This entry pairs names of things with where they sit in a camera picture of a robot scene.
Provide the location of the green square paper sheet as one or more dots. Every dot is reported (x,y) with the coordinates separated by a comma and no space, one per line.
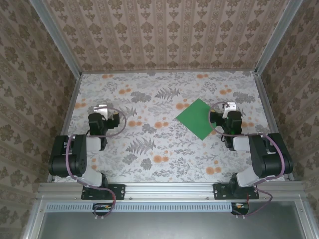
(192,117)

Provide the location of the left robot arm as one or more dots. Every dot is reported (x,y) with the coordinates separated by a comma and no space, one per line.
(74,154)

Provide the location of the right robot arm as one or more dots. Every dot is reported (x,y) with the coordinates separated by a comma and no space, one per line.
(269,159)

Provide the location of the grey metal sheet panel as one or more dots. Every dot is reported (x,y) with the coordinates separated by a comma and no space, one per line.
(169,226)

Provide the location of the floral patterned table cover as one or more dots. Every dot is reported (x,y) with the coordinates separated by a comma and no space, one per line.
(159,159)

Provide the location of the black connector board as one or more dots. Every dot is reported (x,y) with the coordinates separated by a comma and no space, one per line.
(240,206)
(102,207)

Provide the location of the aluminium mounting beam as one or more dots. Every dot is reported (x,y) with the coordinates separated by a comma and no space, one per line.
(169,190)

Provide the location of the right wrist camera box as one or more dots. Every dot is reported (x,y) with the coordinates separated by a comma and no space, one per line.
(229,107)

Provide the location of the aluminium table side rail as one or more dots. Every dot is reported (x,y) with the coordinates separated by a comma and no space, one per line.
(271,119)
(68,117)

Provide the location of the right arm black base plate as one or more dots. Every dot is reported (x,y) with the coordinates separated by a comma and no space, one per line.
(219,191)

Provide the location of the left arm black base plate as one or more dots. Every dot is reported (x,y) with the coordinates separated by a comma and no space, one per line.
(119,191)

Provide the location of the aluminium table end rail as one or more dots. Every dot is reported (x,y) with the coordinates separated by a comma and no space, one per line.
(169,72)

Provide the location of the aluminium corner post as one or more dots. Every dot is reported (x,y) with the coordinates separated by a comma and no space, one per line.
(57,39)
(276,37)

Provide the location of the aluminium outer frame rail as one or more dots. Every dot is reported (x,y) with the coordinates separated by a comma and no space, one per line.
(32,219)
(307,219)

